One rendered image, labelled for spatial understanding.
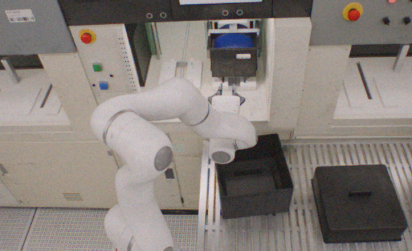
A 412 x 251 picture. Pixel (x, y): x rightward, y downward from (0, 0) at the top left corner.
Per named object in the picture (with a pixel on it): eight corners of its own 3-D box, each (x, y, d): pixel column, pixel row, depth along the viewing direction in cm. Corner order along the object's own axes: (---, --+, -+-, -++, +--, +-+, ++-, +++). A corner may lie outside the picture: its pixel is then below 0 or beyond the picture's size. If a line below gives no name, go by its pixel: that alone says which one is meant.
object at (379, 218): (323, 244, 146) (329, 227, 136) (310, 178, 166) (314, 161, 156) (402, 241, 144) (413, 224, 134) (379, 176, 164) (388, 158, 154)
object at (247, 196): (213, 165, 175) (211, 140, 162) (275, 157, 175) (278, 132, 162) (221, 220, 156) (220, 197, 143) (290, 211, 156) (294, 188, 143)
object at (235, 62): (208, 83, 191) (204, 31, 166) (210, 55, 203) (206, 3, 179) (259, 82, 188) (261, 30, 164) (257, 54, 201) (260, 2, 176)
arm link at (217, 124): (233, 87, 103) (258, 125, 130) (177, 97, 108) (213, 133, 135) (235, 117, 100) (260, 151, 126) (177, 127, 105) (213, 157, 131)
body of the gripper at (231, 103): (209, 128, 137) (212, 105, 145) (239, 129, 136) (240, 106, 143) (208, 113, 132) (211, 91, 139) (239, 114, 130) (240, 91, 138)
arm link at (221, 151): (235, 115, 128) (208, 120, 131) (232, 147, 119) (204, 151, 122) (241, 132, 134) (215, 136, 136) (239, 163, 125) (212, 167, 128)
